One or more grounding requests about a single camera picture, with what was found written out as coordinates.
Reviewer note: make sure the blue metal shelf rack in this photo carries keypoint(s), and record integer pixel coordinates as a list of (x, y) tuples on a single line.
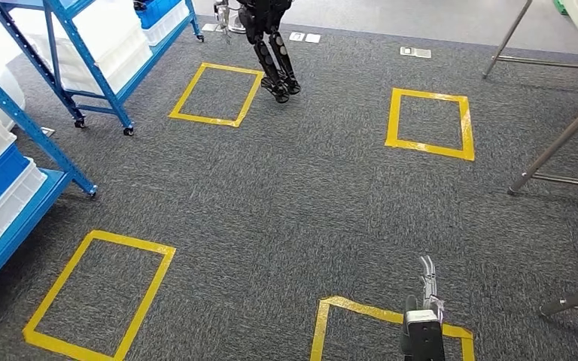
[(29, 209), (93, 74)]

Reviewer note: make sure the yellow floor tape square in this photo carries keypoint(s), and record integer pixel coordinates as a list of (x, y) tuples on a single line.
[(59, 284), (393, 119), (184, 94), (359, 309)]

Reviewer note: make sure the blue plastic storage bin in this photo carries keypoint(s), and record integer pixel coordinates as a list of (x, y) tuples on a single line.
[(0, 184), (159, 10)]

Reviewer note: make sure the stainless steel table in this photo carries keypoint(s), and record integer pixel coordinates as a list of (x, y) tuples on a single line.
[(558, 142)]

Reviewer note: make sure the green plastic bin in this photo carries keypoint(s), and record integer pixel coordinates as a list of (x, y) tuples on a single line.
[(560, 6)]

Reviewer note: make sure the chrome stanchion post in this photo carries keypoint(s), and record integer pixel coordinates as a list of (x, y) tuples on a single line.
[(238, 25)]

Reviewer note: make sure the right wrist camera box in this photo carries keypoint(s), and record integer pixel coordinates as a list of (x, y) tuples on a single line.
[(423, 339)]

